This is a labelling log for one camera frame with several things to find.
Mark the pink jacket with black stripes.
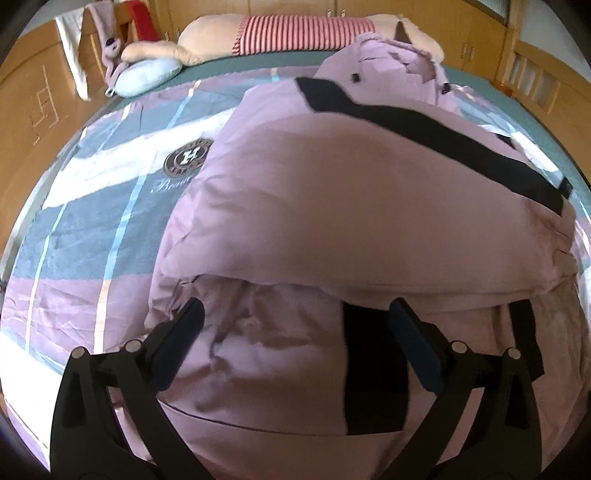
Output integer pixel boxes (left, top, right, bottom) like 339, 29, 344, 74
145, 34, 590, 479

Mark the plaid pink grey bed sheet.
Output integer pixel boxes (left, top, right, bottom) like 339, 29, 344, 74
1, 66, 590, 467

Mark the wooden bed headboard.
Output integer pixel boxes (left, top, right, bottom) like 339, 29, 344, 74
0, 18, 116, 259

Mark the green bed mat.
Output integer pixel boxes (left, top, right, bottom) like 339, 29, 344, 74
110, 48, 591, 218

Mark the wooden bed footboard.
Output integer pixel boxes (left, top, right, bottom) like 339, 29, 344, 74
494, 29, 591, 181

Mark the light blue round pillow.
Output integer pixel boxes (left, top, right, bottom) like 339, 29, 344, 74
113, 58, 183, 98

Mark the red cloth on chair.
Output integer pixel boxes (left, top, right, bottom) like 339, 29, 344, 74
124, 0, 160, 42

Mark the white cloth on headboard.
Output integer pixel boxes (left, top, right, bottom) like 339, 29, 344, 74
54, 6, 90, 102

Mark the large beige striped plush toy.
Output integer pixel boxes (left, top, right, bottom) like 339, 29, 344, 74
121, 14, 445, 66

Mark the pink plush dog toy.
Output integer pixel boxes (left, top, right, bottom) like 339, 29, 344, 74
86, 1, 129, 97

